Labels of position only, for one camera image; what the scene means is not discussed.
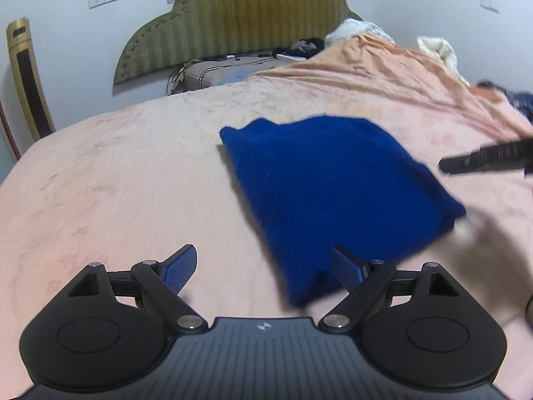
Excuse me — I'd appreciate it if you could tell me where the blue knit sweater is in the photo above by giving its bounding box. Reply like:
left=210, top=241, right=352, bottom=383
left=220, top=116, right=465, bottom=307

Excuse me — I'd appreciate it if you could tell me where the black dark clothes pile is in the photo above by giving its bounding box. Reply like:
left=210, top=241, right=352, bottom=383
left=272, top=37, right=324, bottom=59

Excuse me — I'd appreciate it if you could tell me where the dark patterned garment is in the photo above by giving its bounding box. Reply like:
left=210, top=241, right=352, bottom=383
left=476, top=80, right=533, bottom=123

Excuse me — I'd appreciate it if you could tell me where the pink bed sheet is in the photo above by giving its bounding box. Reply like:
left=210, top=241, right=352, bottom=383
left=1, top=70, right=532, bottom=399

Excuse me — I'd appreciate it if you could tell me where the cream crumpled cloth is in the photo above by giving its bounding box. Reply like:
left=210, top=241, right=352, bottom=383
left=416, top=36, right=470, bottom=87

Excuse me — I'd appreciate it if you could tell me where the orange peach blanket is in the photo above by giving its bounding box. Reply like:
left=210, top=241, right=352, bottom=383
left=257, top=34, right=532, bottom=141

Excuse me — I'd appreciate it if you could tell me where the gold tower fan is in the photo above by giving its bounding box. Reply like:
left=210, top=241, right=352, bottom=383
left=5, top=17, right=55, bottom=141

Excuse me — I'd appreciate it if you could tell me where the white crumpled quilt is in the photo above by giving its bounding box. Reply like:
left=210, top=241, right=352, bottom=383
left=324, top=18, right=395, bottom=47

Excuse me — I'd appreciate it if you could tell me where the beige patterned pillow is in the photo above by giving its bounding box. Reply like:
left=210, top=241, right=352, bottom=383
left=172, top=53, right=297, bottom=93

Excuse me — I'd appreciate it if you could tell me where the olive upholstered headboard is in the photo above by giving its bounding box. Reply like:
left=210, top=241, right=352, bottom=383
left=113, top=0, right=356, bottom=85

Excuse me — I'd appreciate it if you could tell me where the white wall light switch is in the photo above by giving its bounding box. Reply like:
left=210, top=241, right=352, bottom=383
left=480, top=0, right=500, bottom=14

